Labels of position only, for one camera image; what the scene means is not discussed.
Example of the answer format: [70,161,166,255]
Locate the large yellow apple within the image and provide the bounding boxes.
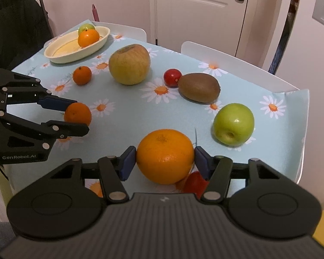
[108,44,151,85]

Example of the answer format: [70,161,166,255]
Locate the large green apple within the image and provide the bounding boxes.
[213,103,255,146]

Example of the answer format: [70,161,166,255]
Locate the white panel door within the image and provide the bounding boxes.
[148,0,287,68]

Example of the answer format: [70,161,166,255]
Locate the black cloth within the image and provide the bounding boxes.
[0,0,54,71]

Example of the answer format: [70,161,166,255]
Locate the cream oval bowl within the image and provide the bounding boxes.
[44,26,111,64]

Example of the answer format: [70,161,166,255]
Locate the small tangerine with stem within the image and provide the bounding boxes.
[72,66,92,85]

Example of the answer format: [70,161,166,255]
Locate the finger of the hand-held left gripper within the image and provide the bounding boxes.
[0,68,78,114]
[0,112,90,150]

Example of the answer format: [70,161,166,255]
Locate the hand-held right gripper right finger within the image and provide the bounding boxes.
[194,146,283,203]

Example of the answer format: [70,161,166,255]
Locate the grey cable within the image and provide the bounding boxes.
[35,0,54,38]

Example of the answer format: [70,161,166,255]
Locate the yellow cloth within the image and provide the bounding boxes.
[312,210,324,249]

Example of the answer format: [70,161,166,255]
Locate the medium orange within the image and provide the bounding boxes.
[78,29,100,48]

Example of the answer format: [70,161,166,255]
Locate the dark blue strap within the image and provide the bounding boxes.
[269,19,288,75]

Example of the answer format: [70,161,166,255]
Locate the brown kiwi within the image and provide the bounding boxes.
[178,73,221,103]

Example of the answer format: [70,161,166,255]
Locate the small green apple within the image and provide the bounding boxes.
[78,23,96,35]

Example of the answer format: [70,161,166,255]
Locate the large orange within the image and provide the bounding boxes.
[136,129,195,185]

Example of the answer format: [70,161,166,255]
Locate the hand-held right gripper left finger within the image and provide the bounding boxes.
[50,146,137,204]

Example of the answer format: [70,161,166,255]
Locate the small red tomato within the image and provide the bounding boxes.
[182,171,210,199]
[163,69,183,88]

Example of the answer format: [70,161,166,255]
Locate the daisy print tablecloth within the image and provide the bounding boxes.
[5,19,311,203]

